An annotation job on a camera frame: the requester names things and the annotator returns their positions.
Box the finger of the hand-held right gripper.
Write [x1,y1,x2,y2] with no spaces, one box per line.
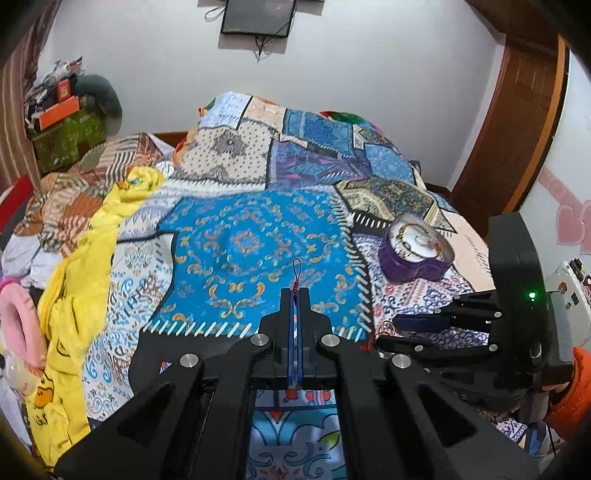
[392,291,502,334]
[376,333,500,376]

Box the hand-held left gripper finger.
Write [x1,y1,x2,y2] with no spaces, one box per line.
[53,288,296,480]
[298,287,542,480]

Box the brown bead bracelet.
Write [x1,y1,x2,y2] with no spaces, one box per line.
[367,320,396,349]

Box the purple heart-shaped tin box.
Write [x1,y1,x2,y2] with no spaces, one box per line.
[379,213,455,283]

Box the red blue cord bracelet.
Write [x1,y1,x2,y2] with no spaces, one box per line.
[286,258,304,297]

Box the gold bracelet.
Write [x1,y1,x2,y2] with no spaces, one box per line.
[394,223,437,259]

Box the person's right forearm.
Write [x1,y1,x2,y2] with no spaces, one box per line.
[542,346,591,445]

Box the patchwork printed blanket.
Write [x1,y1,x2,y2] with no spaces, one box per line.
[83,91,532,480]

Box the wooden door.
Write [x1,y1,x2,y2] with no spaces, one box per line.
[450,39,570,238]

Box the white heart-sticker sliding door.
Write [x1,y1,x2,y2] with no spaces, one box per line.
[517,51,591,296]

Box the yellow duck blanket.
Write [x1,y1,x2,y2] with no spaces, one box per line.
[25,166,167,468]

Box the green red cloth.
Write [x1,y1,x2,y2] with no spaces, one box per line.
[318,110,366,126]

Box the orange striped blanket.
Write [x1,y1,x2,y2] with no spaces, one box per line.
[14,133,176,260]

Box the pink plush slipper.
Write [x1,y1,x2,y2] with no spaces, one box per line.
[0,277,48,366]

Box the green patterned cabinet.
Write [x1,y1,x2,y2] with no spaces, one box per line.
[32,107,110,174]

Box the grey green cushion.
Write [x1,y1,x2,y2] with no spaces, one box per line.
[74,74,123,137]

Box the red white box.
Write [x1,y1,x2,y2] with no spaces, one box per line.
[0,175,34,232]

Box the orange box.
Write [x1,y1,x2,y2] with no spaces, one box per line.
[38,96,80,132]

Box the pile of crumpled clutter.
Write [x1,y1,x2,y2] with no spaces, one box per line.
[23,58,86,121]

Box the striped brown curtain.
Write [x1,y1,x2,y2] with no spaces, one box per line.
[0,0,63,185]

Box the small black wall monitor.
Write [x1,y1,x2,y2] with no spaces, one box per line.
[221,0,297,38]

